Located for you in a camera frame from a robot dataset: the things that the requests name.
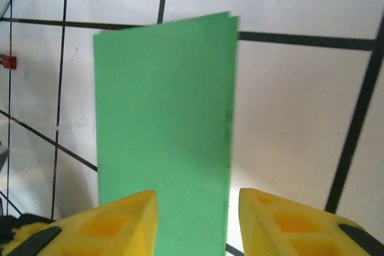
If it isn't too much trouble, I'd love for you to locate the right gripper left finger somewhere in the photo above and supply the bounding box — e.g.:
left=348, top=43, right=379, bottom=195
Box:
left=8, top=189, right=159, bottom=256

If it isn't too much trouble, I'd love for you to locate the red wire with connector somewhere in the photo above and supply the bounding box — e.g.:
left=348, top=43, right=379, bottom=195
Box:
left=0, top=53, right=18, bottom=70

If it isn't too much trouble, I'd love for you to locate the green paper sheet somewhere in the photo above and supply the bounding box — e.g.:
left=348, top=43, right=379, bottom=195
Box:
left=92, top=11, right=242, bottom=256

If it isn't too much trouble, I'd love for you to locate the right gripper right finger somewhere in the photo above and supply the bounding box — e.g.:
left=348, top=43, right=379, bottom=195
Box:
left=239, top=188, right=384, bottom=256

